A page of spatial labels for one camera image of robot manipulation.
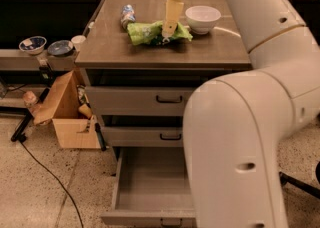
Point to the grey drawer cabinet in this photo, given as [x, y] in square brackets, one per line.
[109, 59]

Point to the grey top drawer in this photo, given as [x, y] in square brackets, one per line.
[140, 101]

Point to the black table leg left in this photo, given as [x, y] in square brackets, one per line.
[19, 132]

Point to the grey drawer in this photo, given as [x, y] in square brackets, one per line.
[151, 190]
[140, 101]
[143, 136]

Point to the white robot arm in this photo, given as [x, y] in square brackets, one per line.
[233, 124]

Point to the open cardboard box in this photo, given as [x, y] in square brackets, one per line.
[61, 107]

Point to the grey bottom drawer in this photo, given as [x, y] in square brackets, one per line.
[151, 190]

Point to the dark blue bowl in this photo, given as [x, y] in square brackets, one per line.
[60, 48]

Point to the plastic bottle on floor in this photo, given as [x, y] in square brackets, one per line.
[31, 102]

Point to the green rice chip bag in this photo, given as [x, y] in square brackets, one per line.
[151, 34]

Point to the grey middle drawer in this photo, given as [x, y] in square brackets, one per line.
[143, 136]

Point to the black chair base leg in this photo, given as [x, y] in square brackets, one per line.
[284, 179]

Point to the small white cup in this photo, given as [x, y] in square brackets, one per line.
[77, 41]

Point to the white bowl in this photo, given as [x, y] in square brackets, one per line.
[201, 19]

